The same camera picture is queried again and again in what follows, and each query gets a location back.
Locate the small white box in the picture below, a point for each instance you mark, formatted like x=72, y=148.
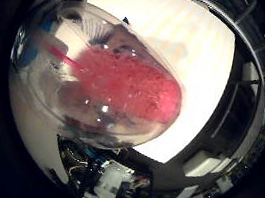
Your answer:
x=225, y=184

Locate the black frame shelf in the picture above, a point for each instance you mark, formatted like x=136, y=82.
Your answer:
x=237, y=107

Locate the large white box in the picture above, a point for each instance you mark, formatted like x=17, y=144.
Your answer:
x=203, y=163

